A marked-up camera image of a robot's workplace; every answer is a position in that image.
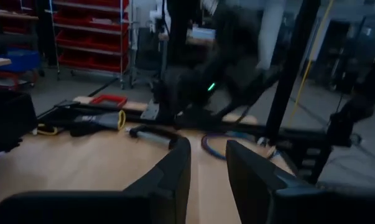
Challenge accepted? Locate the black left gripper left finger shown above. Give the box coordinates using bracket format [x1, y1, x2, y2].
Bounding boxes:
[0, 138, 192, 224]

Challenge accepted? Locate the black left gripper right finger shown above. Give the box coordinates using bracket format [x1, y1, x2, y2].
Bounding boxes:
[226, 139, 375, 224]

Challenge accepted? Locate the black C-clamp with silver screw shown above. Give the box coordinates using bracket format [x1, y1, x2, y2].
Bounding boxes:
[125, 124, 184, 151]

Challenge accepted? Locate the gray tool with yellow rim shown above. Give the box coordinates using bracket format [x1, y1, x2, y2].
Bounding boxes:
[69, 109, 127, 138]

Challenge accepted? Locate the red tray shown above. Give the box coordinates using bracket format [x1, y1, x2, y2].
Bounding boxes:
[89, 94, 128, 109]

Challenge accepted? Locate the red bin shelving rack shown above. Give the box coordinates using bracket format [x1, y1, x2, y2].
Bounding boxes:
[49, 0, 131, 90]

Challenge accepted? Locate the blue tub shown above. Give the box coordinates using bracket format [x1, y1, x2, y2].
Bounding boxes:
[0, 49, 41, 75]

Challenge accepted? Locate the multicoloured wire bundle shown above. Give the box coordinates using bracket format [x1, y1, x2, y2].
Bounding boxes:
[200, 131, 282, 162]

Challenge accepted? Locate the metal mounting bracket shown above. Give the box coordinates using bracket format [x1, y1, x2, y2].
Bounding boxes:
[139, 99, 160, 121]

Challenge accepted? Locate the yellow hanging cable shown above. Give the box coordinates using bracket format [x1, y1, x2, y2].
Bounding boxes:
[288, 0, 335, 119]

